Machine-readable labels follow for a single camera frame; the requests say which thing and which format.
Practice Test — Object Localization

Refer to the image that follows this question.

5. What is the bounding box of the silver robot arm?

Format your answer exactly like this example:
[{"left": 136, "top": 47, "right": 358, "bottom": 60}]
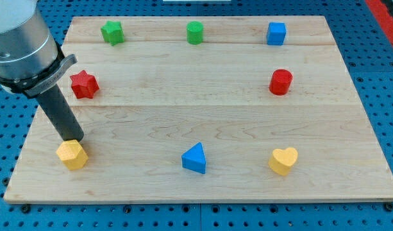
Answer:
[{"left": 0, "top": 0, "right": 77, "bottom": 98}]

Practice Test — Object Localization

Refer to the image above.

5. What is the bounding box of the wooden board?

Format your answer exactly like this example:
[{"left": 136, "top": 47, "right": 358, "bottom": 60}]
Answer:
[{"left": 4, "top": 16, "right": 393, "bottom": 205}]

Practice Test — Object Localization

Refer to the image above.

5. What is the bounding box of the blue triangle block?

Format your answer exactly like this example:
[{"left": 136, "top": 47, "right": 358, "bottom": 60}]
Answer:
[{"left": 181, "top": 142, "right": 206, "bottom": 174}]

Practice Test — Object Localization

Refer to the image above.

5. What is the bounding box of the green cylinder block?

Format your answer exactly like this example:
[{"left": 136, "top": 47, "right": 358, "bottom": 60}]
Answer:
[{"left": 186, "top": 21, "right": 204, "bottom": 45}]

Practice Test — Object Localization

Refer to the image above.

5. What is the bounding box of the red cylinder block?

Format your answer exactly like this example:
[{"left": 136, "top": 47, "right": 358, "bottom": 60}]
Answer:
[{"left": 269, "top": 69, "right": 293, "bottom": 96}]

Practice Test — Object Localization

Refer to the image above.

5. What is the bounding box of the yellow heart block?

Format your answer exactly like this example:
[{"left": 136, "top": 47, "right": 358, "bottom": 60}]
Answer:
[{"left": 268, "top": 147, "right": 298, "bottom": 176}]

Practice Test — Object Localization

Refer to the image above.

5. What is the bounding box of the blue cube block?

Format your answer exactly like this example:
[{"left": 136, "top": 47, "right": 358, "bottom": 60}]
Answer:
[{"left": 266, "top": 22, "right": 287, "bottom": 46}]

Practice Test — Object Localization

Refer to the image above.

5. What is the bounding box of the red star block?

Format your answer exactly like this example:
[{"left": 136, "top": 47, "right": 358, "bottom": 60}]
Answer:
[{"left": 70, "top": 70, "right": 99, "bottom": 99}]

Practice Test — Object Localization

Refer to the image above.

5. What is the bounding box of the green star block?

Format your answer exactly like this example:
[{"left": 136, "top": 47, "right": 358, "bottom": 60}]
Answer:
[{"left": 101, "top": 21, "right": 125, "bottom": 46}]

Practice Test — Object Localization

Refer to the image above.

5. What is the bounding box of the yellow pentagon block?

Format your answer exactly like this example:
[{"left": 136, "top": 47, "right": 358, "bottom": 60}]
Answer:
[{"left": 56, "top": 139, "right": 88, "bottom": 170}]

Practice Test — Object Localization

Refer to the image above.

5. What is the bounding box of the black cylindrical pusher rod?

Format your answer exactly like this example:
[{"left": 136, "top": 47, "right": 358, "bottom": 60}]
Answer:
[{"left": 37, "top": 85, "right": 84, "bottom": 141}]

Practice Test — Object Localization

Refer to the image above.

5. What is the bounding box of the red tape strip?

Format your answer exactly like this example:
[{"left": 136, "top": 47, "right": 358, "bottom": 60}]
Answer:
[{"left": 365, "top": 0, "right": 393, "bottom": 47}]

